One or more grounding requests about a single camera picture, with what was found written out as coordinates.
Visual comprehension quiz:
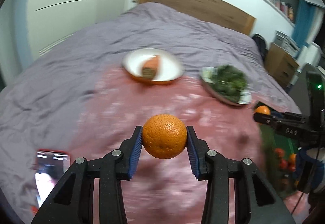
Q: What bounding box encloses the red smartphone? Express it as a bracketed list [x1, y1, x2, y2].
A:
[33, 149, 70, 213]

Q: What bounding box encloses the small yellow orange back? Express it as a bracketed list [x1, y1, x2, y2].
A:
[254, 105, 271, 115]

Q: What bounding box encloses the white striped plate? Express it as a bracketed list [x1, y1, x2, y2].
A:
[199, 65, 252, 107]

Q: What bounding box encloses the orange carrot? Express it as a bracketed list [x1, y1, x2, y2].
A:
[141, 55, 160, 80]

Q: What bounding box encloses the orange rimmed plate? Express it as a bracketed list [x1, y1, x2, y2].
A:
[122, 48, 184, 85]

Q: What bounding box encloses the large textured orange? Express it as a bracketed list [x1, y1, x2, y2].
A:
[142, 114, 187, 159]

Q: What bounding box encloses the blue gloved right hand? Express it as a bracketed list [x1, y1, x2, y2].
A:
[293, 148, 324, 193]

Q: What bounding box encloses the big red apple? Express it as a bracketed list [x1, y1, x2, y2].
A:
[274, 148, 285, 159]

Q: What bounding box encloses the green rectangular tray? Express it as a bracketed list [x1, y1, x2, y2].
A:
[259, 124, 298, 199]

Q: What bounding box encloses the white wardrobe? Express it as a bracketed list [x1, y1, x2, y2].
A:
[1, 0, 124, 84]

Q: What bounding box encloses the blue curtain right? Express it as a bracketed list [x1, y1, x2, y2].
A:
[291, 0, 316, 49]

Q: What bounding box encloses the green leafy vegetable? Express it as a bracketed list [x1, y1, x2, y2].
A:
[211, 65, 247, 103]

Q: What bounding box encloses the grey storage box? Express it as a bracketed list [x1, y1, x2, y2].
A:
[273, 31, 300, 59]

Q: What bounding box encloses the pink plastic sheet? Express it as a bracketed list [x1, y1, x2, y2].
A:
[65, 66, 309, 224]

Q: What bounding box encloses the wooden headboard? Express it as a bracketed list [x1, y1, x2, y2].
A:
[138, 0, 256, 36]

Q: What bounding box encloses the black backpack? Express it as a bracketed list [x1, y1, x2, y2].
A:
[252, 34, 268, 61]

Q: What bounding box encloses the wooden nightstand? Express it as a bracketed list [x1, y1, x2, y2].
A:
[264, 43, 299, 88]

